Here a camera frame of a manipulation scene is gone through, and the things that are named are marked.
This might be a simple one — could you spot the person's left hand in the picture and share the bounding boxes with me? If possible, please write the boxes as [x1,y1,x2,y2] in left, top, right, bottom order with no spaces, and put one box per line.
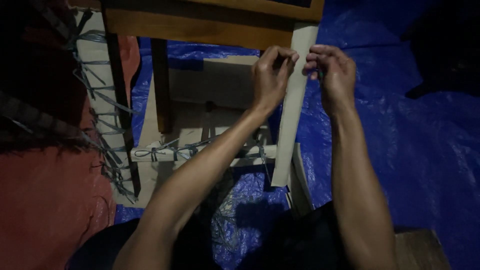
[251,45,300,113]

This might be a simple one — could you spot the person's right hand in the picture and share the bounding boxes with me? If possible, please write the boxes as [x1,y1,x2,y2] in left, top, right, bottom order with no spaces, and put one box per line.
[303,44,357,115]

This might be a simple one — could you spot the flat cardboard sheet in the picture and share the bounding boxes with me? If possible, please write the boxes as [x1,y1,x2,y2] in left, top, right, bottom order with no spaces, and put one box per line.
[139,55,271,149]

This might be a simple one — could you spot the blue plastic tarp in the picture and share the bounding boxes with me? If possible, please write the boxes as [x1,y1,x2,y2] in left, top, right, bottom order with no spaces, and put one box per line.
[114,0,480,270]

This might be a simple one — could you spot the dark bulky object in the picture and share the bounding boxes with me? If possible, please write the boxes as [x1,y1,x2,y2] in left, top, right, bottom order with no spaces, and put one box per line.
[400,0,480,100]

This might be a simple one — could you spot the cardboard crossbar wrap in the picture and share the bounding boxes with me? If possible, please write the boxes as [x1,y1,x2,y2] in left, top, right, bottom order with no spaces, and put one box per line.
[130,143,278,168]

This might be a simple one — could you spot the person's dark clothing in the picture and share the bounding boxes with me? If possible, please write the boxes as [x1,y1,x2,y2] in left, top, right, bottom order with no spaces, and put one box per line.
[67,201,351,270]

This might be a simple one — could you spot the brown cardboard piece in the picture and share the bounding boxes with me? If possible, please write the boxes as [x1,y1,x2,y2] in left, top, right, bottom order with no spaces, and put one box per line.
[393,228,452,270]

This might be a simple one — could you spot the wide cardboard leg wrap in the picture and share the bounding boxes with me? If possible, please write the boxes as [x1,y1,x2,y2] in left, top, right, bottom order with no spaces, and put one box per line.
[74,9,145,208]

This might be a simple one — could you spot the dark striped cloth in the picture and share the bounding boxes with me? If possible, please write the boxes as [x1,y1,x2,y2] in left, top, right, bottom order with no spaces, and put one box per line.
[0,0,99,154]

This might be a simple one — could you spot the red plastic tarp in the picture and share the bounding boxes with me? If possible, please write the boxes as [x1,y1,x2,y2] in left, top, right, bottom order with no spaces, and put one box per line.
[0,34,141,270]

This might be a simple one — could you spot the brown wooden table frame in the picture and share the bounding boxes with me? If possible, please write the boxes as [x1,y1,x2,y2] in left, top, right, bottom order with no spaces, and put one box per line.
[100,0,325,198]

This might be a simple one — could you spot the grey-blue strings with bows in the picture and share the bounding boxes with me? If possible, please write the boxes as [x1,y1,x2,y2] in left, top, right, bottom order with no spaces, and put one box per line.
[134,136,271,163]

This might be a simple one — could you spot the loose grey-blue string pile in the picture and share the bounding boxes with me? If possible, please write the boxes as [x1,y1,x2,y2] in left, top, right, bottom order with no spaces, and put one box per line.
[208,193,265,250]

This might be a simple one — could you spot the row of grey-blue string ties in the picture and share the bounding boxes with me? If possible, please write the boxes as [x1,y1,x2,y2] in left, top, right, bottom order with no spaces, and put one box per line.
[67,9,140,205]

